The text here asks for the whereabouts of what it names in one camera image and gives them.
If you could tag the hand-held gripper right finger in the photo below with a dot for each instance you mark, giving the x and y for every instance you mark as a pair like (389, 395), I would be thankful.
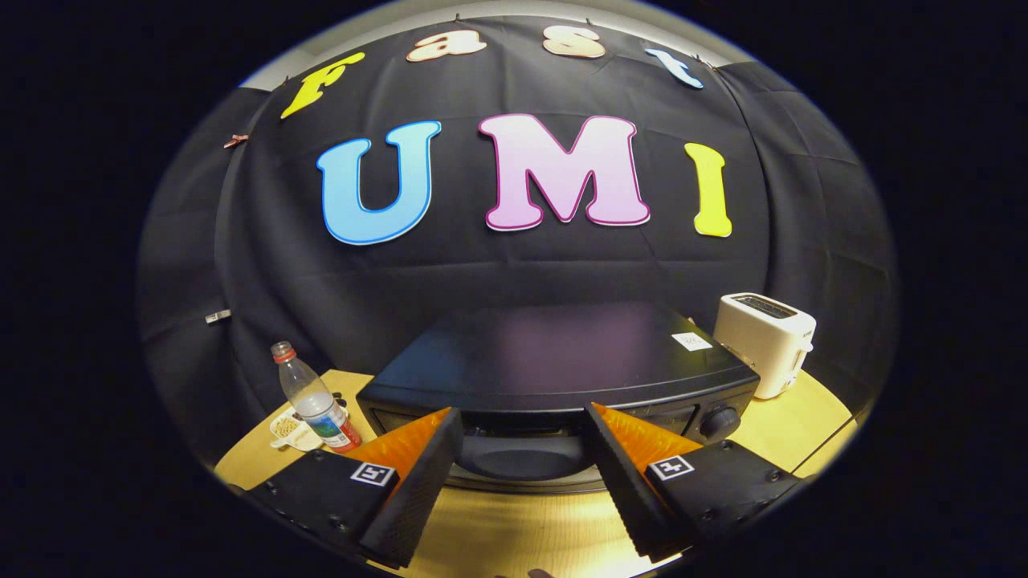
(626, 482)

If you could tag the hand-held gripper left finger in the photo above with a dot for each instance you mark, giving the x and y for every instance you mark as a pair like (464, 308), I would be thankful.
(422, 482)

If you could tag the black toaster oven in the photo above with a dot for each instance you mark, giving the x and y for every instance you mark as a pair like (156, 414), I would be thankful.
(546, 353)

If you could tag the white bread toaster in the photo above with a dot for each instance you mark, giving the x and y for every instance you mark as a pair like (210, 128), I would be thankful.
(763, 337)

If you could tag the clear plastic water bottle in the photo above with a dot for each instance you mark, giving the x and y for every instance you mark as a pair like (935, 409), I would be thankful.
(315, 401)

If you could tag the small white snack dish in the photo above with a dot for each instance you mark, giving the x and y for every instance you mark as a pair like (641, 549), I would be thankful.
(287, 429)

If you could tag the silver metal clip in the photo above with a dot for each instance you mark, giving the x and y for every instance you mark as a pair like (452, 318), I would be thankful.
(217, 316)

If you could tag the pink clothespin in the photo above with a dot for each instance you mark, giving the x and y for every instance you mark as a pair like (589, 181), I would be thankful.
(235, 141)

